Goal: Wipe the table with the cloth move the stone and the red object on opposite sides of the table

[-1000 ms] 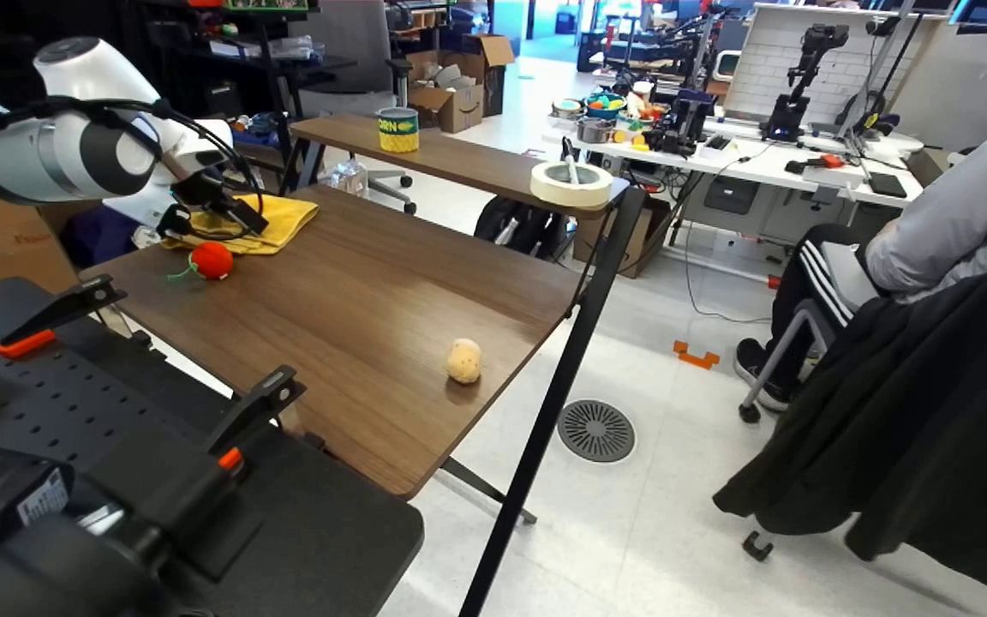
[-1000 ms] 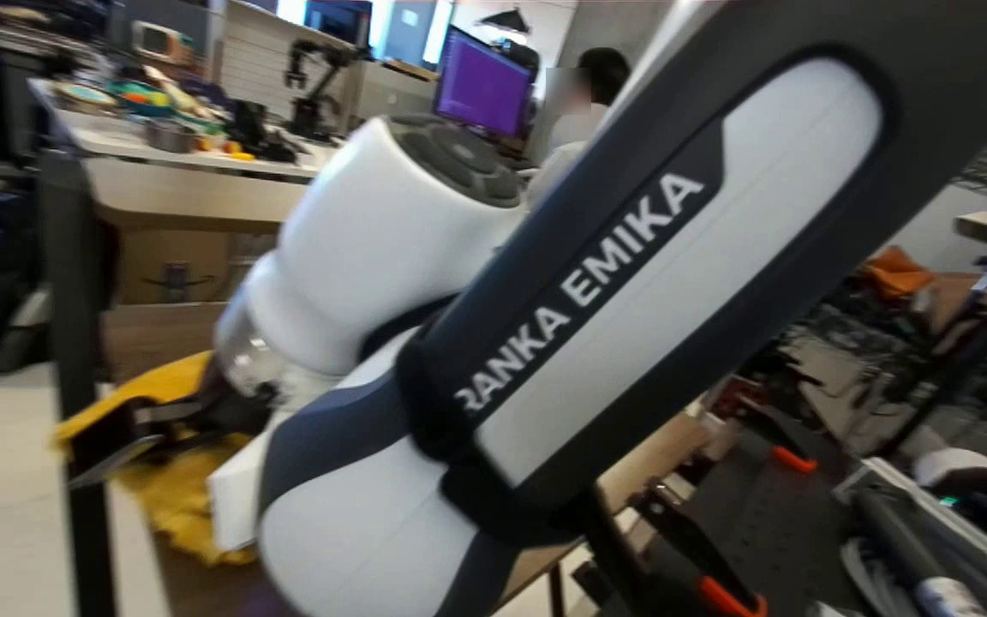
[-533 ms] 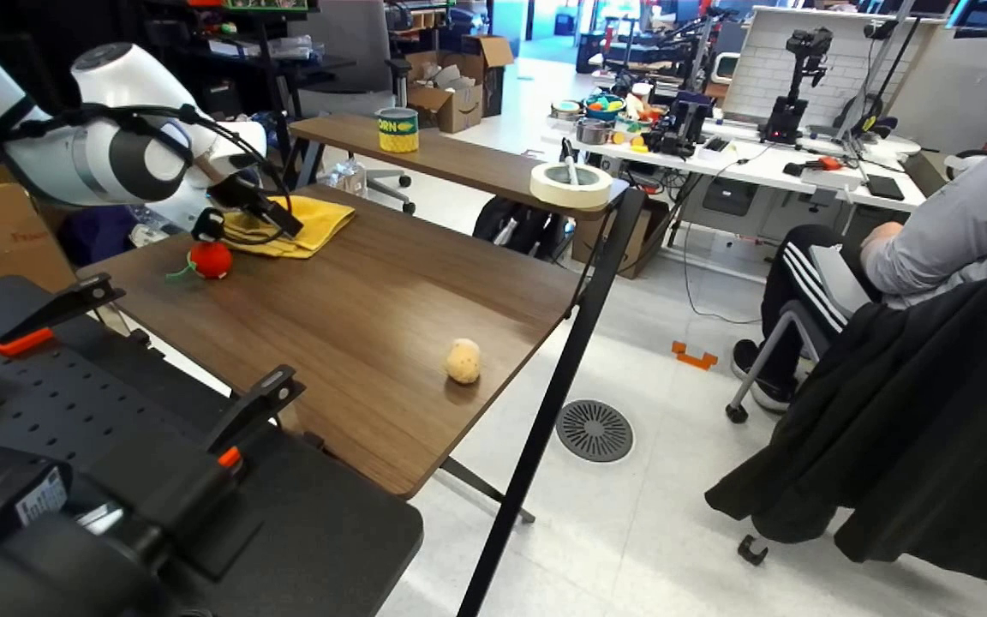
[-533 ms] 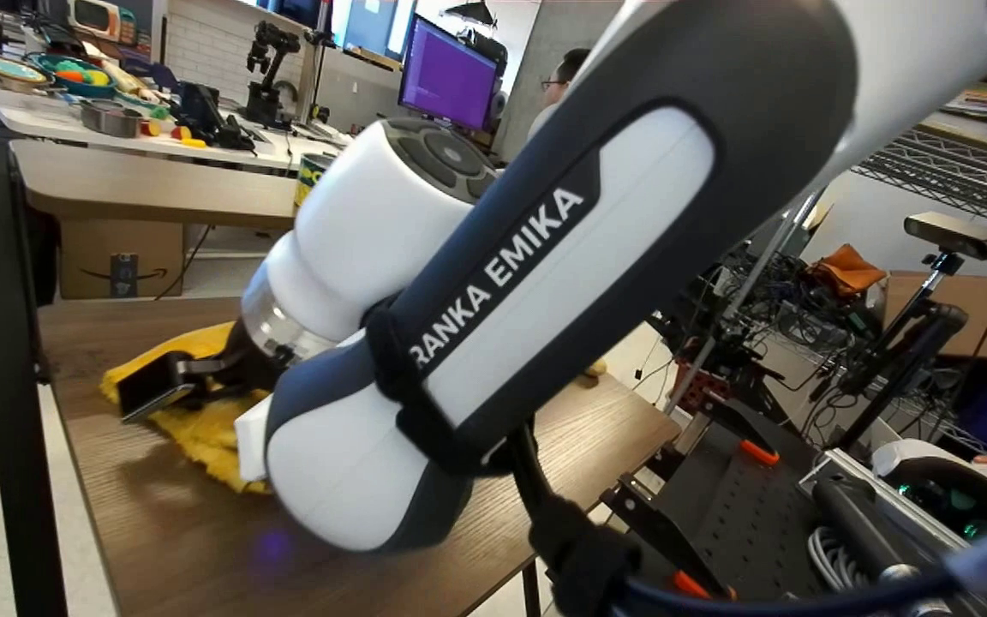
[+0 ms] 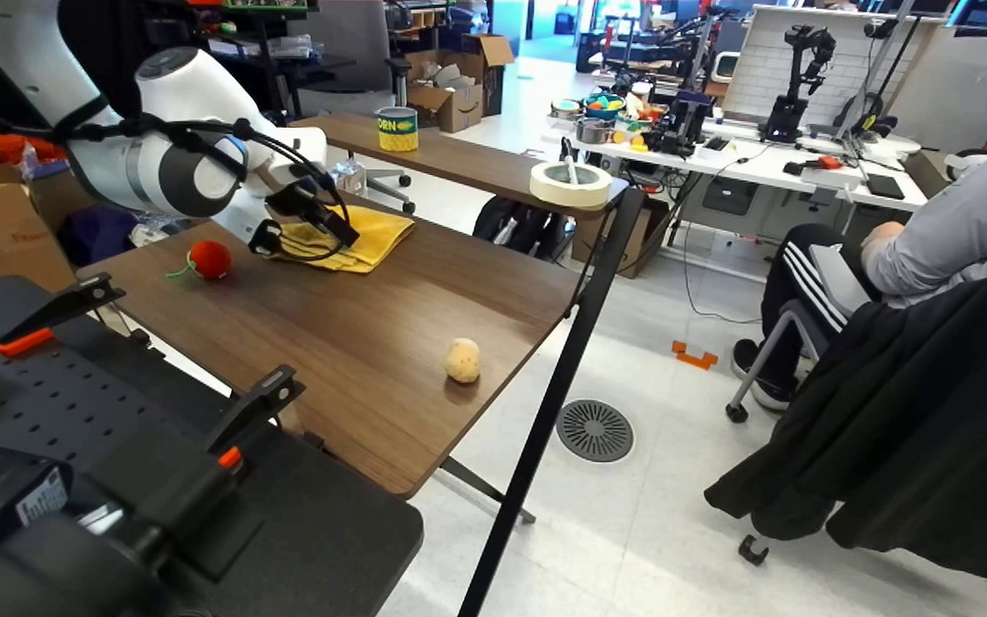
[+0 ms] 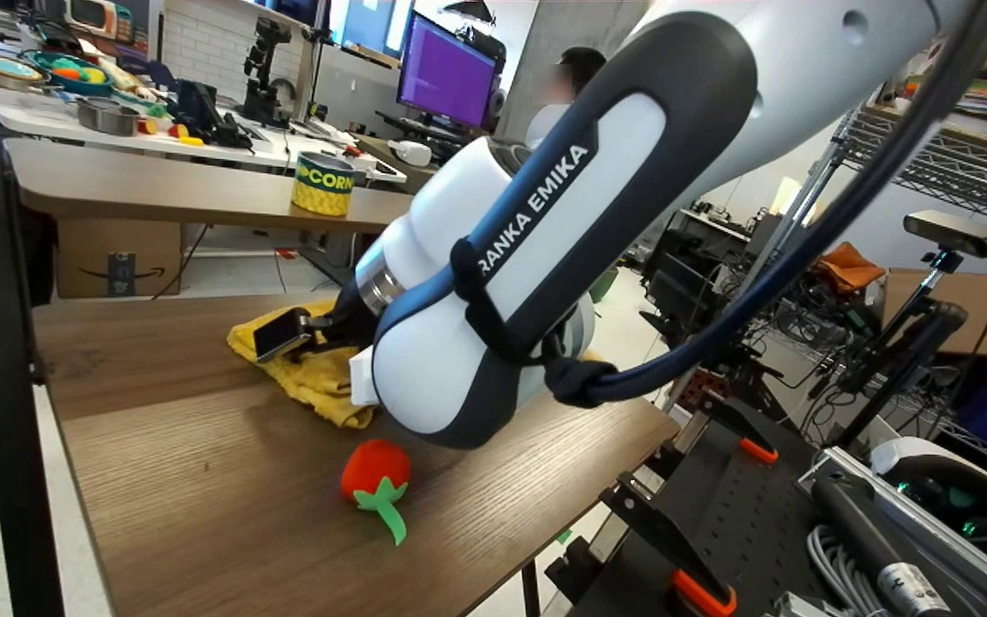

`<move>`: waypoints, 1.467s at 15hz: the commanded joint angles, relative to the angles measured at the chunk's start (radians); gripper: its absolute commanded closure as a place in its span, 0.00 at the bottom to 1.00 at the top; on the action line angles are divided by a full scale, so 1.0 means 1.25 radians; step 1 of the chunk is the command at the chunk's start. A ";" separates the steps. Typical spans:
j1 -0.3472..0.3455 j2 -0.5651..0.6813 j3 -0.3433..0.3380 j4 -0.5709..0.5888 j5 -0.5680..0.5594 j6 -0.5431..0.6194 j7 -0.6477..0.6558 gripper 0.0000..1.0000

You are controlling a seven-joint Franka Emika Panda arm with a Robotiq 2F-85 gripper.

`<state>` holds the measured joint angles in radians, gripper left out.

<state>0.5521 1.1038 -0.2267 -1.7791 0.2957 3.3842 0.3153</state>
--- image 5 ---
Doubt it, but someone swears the orange bag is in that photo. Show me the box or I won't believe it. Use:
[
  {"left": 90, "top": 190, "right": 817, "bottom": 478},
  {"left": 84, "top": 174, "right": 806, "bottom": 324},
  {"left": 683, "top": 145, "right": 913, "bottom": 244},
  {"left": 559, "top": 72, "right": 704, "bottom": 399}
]
[{"left": 0, "top": 127, "right": 70, "bottom": 167}]

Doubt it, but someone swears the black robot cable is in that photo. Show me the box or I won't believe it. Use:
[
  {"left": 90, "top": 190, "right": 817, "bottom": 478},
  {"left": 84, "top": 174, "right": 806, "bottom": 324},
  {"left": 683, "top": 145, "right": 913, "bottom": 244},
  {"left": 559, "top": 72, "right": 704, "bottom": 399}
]
[{"left": 58, "top": 105, "right": 361, "bottom": 269}]

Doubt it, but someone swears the black table leg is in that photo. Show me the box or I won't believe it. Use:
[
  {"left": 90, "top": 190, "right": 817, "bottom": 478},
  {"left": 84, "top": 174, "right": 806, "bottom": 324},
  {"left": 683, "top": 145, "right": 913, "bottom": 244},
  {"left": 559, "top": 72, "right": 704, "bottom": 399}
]
[{"left": 435, "top": 454, "right": 543, "bottom": 528}]

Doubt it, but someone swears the clear plastic bottle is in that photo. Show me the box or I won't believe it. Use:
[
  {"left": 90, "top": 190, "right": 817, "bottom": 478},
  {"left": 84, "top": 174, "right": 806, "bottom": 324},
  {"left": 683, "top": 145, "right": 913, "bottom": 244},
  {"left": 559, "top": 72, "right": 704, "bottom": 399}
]
[{"left": 328, "top": 156, "right": 371, "bottom": 198}]

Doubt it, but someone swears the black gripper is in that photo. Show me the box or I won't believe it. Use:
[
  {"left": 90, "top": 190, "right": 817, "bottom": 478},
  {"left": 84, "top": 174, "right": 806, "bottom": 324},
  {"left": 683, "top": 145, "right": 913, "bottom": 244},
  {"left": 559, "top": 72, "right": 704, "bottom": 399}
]
[{"left": 267, "top": 179, "right": 362, "bottom": 251}]

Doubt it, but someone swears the beige stone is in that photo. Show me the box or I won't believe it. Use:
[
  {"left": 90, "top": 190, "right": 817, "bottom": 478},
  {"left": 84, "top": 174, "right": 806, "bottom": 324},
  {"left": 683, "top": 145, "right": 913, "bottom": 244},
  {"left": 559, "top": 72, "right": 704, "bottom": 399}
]
[{"left": 442, "top": 337, "right": 487, "bottom": 388}]

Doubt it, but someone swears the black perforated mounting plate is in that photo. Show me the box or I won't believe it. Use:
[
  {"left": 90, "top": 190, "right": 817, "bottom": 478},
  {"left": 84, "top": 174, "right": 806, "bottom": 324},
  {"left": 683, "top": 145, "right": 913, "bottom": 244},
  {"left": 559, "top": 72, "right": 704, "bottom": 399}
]
[{"left": 0, "top": 273, "right": 427, "bottom": 617}]

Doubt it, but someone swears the seated person grey shirt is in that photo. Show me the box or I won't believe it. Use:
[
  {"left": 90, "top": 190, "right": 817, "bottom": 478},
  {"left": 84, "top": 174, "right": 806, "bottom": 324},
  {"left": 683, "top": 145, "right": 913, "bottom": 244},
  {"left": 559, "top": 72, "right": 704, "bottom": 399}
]
[{"left": 730, "top": 125, "right": 987, "bottom": 416}]

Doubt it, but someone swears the cluttered white desk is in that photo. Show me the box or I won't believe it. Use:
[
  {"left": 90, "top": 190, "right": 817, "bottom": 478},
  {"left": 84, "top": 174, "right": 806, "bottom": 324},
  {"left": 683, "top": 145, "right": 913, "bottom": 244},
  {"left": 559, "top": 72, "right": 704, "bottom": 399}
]
[{"left": 549, "top": 97, "right": 932, "bottom": 208}]

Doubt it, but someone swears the yellow cloth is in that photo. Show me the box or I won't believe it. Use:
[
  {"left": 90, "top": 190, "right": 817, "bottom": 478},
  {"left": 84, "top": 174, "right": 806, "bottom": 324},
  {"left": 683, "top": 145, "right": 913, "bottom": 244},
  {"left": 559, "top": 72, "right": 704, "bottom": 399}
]
[{"left": 275, "top": 204, "right": 417, "bottom": 277}]

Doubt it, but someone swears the wooden side table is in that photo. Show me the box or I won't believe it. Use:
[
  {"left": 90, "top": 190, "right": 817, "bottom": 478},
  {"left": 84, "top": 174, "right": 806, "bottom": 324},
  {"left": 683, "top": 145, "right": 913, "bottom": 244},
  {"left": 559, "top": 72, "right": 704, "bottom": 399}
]
[{"left": 289, "top": 111, "right": 630, "bottom": 221}]

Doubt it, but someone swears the small orange floor bracket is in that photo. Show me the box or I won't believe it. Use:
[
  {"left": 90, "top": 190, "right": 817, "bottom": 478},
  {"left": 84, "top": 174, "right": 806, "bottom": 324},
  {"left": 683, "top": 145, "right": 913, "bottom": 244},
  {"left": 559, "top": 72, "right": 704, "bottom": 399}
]
[{"left": 671, "top": 339, "right": 724, "bottom": 374}]

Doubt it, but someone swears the round floor drain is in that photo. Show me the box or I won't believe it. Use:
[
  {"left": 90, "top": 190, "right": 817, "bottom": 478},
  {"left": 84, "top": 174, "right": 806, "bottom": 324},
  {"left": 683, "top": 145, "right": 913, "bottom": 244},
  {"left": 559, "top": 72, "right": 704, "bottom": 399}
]
[{"left": 554, "top": 399, "right": 636, "bottom": 468}]

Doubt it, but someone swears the black tripod stand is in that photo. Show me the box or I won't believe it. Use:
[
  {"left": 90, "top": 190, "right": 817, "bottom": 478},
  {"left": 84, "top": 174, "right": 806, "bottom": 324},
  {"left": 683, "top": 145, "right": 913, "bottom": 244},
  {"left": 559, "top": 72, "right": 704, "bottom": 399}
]
[{"left": 832, "top": 12, "right": 932, "bottom": 141}]

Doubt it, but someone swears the open cardboard box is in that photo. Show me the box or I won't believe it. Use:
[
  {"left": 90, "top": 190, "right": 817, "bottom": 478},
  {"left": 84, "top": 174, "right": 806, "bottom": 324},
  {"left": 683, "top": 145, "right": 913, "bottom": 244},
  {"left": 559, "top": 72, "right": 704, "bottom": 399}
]
[{"left": 403, "top": 36, "right": 519, "bottom": 133}]

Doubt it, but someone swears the red tomato toy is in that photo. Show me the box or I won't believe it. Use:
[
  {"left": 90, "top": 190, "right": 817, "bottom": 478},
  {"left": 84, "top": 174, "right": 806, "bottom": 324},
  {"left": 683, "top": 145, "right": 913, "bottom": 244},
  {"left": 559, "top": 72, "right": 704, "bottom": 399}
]
[{"left": 164, "top": 237, "right": 237, "bottom": 286}]

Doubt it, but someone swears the black clamp orange handle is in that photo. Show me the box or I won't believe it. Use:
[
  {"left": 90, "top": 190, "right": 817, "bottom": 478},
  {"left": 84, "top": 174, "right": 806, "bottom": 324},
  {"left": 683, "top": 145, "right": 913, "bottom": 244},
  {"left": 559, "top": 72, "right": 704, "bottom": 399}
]
[
  {"left": 0, "top": 272, "right": 132, "bottom": 361},
  {"left": 132, "top": 365, "right": 309, "bottom": 563}
]

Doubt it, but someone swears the white grid panel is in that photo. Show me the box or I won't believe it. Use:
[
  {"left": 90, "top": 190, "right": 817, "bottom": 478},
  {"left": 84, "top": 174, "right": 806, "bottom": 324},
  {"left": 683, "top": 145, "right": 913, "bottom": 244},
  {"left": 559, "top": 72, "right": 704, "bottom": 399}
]
[{"left": 724, "top": 3, "right": 919, "bottom": 125}]

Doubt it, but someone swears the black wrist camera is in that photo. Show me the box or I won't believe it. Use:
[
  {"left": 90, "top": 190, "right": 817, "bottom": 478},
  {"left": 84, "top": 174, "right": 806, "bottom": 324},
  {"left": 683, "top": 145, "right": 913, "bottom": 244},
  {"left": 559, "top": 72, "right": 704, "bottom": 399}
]
[{"left": 248, "top": 221, "right": 289, "bottom": 257}]

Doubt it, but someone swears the black slanted pole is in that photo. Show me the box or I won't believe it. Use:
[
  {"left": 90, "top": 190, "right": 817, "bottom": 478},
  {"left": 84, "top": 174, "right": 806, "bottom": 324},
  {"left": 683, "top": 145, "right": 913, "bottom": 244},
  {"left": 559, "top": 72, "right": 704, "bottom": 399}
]
[{"left": 457, "top": 181, "right": 648, "bottom": 617}]

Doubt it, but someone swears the black draped office chair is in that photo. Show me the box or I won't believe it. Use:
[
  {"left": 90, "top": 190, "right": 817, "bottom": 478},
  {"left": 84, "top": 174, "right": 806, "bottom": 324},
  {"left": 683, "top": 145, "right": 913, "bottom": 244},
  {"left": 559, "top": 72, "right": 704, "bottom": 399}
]
[{"left": 704, "top": 277, "right": 987, "bottom": 617}]

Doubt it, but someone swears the green yellow tin can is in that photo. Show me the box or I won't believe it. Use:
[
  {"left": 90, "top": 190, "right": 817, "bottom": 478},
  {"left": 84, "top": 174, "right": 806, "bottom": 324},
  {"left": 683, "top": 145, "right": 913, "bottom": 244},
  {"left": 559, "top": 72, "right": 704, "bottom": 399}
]
[{"left": 373, "top": 104, "right": 421, "bottom": 157}]

